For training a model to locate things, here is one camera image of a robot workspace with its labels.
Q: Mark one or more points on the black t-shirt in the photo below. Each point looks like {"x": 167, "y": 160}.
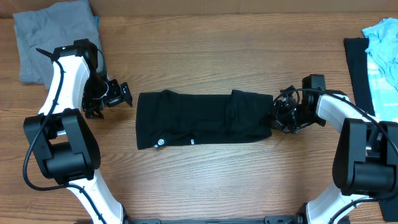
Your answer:
{"x": 168, "y": 118}

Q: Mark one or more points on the black garment at right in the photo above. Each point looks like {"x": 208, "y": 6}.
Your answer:
{"x": 359, "y": 77}

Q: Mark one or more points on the light blue t-shirt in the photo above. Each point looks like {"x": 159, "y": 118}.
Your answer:
{"x": 382, "y": 67}

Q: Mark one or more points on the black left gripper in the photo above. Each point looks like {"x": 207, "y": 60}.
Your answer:
{"x": 116, "y": 97}

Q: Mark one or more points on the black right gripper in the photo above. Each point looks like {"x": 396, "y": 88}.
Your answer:
{"x": 280, "y": 116}

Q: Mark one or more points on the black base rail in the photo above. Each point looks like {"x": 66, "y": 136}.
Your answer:
{"x": 211, "y": 221}

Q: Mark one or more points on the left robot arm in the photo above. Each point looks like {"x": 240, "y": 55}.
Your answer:
{"x": 63, "y": 152}

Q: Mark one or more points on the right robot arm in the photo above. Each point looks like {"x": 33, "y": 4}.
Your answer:
{"x": 365, "y": 163}

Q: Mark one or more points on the folded grey cloth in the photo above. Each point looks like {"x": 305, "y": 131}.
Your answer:
{"x": 56, "y": 26}

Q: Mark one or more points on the blue cloth under grey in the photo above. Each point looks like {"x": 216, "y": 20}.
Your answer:
{"x": 97, "y": 21}

